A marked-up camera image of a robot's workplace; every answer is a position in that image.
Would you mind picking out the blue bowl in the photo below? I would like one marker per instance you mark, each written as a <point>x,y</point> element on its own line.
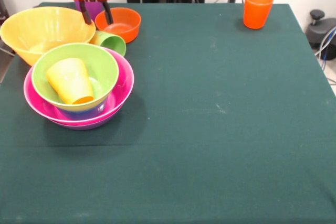
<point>81,113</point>

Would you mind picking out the purple cup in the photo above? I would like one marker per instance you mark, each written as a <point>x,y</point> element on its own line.
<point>95,7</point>

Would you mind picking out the orange bowl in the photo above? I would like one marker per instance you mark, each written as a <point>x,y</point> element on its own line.
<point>126,16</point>

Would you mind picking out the large yellow bowl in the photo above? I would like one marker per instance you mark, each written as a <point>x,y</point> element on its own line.
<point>26,30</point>

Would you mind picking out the dark green tablecloth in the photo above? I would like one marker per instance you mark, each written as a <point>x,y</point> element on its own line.
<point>210,142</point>

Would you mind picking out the dark grey equipment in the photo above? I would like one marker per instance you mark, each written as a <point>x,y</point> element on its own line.
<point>3,6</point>

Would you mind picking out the green cup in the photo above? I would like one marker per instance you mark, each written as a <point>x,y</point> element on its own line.
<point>113,45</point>

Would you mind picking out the purple bowl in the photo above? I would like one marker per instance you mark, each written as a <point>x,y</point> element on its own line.
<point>86,127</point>

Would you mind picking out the black clamp device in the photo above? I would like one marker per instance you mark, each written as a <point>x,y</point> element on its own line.
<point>317,31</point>

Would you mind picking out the yellow-orange cup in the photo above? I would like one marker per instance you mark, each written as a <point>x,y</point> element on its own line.
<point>71,79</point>

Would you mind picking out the large pink bowl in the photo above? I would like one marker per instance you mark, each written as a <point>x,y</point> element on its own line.
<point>124,77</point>

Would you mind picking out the green bowl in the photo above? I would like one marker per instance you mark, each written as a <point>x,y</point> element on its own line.
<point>102,61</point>

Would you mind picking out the orange cup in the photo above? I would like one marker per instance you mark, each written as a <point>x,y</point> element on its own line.
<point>257,11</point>

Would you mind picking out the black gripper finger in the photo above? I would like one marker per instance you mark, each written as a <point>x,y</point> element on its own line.
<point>86,14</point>
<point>108,14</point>

